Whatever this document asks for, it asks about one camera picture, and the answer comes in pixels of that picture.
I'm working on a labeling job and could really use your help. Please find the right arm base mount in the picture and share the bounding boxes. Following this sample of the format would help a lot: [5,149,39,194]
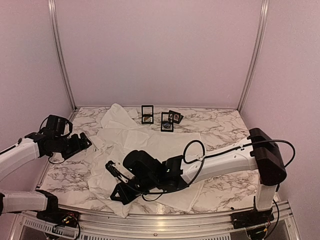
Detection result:
[231,208,275,229]

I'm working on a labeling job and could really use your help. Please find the green round brooch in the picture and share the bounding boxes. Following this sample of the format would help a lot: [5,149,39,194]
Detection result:
[143,114,152,121]

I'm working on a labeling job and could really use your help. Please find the right aluminium corner post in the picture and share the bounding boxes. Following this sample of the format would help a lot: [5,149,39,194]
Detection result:
[237,0,270,113]

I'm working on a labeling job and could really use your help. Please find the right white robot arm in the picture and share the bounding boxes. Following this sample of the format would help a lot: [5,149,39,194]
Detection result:
[105,128,287,224]

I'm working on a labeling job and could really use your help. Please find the aluminium corner post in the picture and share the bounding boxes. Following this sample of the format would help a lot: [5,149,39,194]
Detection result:
[48,0,77,112]
[237,0,270,113]

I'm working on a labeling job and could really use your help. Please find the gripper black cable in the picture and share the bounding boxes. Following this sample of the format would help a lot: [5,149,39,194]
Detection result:
[39,117,75,165]
[141,139,207,202]

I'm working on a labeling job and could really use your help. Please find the black display frame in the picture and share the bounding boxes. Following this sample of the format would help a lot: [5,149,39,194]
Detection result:
[168,110,184,124]
[141,105,154,124]
[160,112,174,132]

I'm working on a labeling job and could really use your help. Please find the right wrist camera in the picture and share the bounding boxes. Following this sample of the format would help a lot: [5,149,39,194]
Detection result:
[105,160,130,183]

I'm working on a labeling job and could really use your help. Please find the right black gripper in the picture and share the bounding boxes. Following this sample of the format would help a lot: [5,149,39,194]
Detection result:
[109,173,157,204]

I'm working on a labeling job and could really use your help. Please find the black display frame left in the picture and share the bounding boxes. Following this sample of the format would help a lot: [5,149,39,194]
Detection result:
[141,105,154,124]

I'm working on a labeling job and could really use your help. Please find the white button shirt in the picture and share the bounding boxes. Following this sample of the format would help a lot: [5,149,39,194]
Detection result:
[88,103,205,218]

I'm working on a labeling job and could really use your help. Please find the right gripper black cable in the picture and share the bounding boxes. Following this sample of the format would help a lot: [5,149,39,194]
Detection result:
[141,139,207,202]

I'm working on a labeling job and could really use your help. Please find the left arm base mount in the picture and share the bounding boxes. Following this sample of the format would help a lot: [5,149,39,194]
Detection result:
[36,189,80,228]

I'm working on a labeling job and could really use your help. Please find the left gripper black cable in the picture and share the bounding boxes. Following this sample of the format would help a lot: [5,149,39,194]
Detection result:
[39,117,75,165]

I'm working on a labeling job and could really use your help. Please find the black display frame middle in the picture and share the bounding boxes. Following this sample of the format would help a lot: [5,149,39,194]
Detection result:
[160,112,174,132]

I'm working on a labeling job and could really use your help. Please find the black display frame right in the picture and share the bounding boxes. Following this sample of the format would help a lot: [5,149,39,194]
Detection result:
[168,110,184,124]

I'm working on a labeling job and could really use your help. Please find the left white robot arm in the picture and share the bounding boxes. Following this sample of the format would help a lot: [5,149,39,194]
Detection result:
[0,115,92,223]

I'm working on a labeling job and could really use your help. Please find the left aluminium corner post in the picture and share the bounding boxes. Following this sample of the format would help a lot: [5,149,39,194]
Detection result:
[48,0,77,112]

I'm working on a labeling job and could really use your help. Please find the aluminium front rail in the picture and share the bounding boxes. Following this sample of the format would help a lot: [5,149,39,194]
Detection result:
[9,199,302,240]

